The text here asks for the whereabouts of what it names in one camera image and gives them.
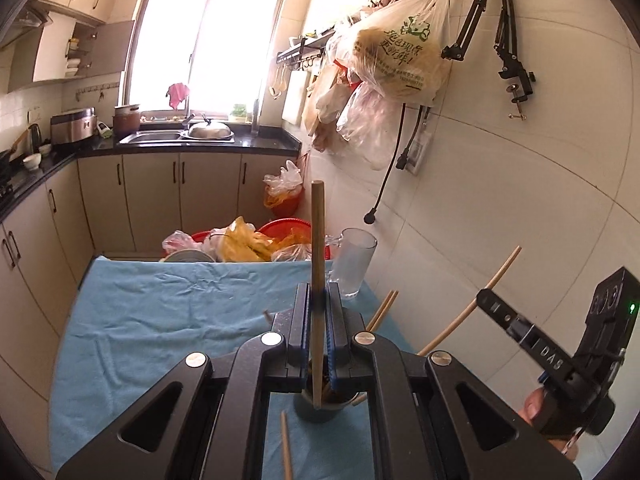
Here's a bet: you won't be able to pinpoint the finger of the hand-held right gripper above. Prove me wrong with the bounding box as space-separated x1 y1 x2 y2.
475 287 534 347

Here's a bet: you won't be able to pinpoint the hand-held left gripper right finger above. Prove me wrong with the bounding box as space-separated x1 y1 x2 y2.
326 282 584 480

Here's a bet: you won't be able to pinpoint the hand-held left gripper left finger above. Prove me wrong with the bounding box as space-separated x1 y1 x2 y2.
55 282 314 480

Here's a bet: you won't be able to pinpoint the pale bamboo chopstick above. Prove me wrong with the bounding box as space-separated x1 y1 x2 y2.
417 246 522 357

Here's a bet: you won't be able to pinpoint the dark grey perforated utensil holder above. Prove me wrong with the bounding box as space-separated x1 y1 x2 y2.
294 360 372 425

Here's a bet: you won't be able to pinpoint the dark wooden chopstick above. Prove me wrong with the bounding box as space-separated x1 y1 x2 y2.
311 180 326 408

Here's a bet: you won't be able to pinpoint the brown wooden chopstick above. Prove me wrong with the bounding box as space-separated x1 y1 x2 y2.
279 410 296 480

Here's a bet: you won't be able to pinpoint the person's right hand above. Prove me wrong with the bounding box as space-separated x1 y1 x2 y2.
517 387 583 463

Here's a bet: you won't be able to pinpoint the clear glass mug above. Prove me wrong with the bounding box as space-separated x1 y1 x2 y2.
327 227 379 299

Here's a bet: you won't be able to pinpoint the yellow plastic bag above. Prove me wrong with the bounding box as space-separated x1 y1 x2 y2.
210 216 281 263

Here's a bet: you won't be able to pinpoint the red plastic basin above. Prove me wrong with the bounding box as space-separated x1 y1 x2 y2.
191 218 335 263

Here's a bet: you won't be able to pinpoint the blue towel table cover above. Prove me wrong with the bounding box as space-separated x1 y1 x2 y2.
47 255 418 480

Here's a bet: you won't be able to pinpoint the white round dish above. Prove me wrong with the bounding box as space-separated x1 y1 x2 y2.
164 248 217 263

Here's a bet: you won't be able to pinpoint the white hanging card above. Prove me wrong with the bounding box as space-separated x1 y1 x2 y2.
404 107 432 177

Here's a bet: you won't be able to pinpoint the beige base cabinets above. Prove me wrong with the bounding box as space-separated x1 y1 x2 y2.
0 152 301 411

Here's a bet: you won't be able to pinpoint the cluster of hanging plastic bags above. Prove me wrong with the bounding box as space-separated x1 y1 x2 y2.
300 10 401 171

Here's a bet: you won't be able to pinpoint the black kitchen countertop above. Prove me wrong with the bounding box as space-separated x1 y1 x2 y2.
0 130 302 221

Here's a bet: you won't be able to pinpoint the steel pot lid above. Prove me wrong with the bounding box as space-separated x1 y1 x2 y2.
181 119 235 142

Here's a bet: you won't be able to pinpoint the white cutting board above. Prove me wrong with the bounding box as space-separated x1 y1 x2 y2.
281 71 308 126

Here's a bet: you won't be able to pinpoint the steel sink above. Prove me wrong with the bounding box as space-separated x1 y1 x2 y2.
119 130 184 145

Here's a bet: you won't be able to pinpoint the red cloth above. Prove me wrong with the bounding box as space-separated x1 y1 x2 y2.
167 82 192 110

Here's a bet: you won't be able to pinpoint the brown clay pot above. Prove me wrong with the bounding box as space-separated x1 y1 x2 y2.
113 103 142 137

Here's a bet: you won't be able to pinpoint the silver rice cooker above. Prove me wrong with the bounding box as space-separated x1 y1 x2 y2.
50 107 97 147

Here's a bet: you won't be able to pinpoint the kitchen window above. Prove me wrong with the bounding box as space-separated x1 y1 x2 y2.
122 0 321 121

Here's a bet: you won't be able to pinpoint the steel range hood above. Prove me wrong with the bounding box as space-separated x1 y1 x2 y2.
0 0 53 51

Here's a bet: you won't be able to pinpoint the black power cable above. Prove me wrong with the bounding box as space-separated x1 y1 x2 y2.
362 104 413 224

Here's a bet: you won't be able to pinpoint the black wall rack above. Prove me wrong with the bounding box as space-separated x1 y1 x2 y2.
276 29 337 70

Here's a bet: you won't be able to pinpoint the beige wall cabinet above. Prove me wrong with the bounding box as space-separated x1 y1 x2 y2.
7 0 156 93

